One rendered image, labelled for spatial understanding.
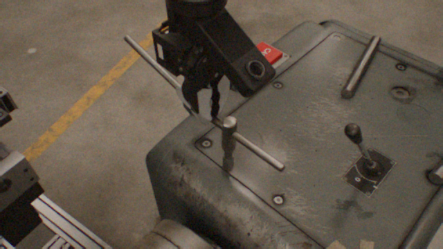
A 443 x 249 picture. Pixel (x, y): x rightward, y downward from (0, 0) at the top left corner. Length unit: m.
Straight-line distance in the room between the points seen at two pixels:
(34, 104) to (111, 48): 0.72
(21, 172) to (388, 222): 0.73
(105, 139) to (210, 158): 1.77
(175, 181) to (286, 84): 0.30
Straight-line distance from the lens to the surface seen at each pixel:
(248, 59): 0.43
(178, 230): 0.61
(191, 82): 0.47
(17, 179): 0.93
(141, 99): 2.55
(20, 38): 3.38
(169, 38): 0.48
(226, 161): 0.60
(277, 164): 0.51
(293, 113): 0.71
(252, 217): 0.58
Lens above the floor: 1.77
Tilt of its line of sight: 50 degrees down
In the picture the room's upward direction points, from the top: straight up
